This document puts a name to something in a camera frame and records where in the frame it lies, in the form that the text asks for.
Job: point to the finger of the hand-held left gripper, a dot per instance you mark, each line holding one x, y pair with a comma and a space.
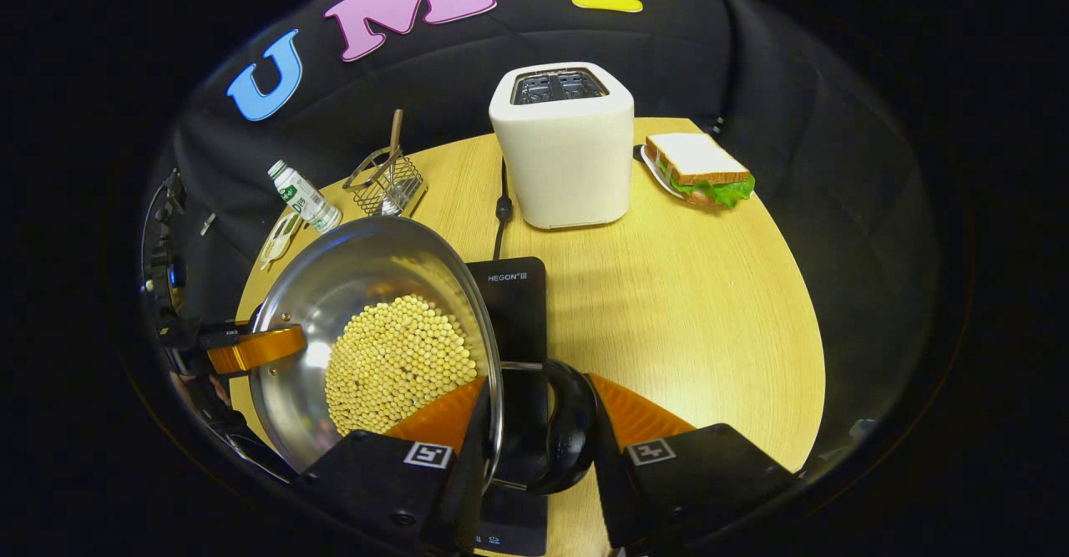
225, 336

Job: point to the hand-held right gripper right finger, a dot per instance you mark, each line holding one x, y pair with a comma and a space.
608, 473

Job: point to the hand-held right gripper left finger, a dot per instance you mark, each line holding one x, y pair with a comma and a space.
472, 478

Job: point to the black induction cooktop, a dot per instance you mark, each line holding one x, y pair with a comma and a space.
518, 306

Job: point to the white divided bean dish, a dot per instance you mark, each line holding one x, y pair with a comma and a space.
280, 244

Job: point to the silver cloth clip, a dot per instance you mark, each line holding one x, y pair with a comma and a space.
208, 224

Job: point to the pile of soybeans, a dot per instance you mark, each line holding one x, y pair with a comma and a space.
392, 365

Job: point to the white drink bottle green label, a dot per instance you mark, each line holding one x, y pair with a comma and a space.
305, 198

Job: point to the small sandwich plate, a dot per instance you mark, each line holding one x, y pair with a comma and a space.
650, 169

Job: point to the white toaster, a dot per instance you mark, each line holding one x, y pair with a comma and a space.
568, 164

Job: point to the sandwich with lettuce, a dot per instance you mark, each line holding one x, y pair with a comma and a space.
697, 164

